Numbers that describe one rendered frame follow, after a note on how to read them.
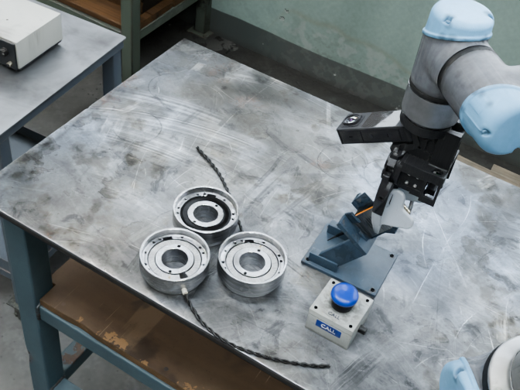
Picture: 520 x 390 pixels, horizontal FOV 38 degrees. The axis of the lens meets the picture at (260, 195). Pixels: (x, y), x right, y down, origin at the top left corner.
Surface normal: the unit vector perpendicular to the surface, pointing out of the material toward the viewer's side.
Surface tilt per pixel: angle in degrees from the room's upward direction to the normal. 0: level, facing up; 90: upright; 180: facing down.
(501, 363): 37
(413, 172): 90
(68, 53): 0
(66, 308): 0
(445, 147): 90
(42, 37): 90
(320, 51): 90
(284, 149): 0
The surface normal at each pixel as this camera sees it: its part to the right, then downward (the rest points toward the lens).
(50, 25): 0.88, 0.39
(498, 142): 0.26, 0.69
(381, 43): -0.51, 0.55
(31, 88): 0.11, -0.71
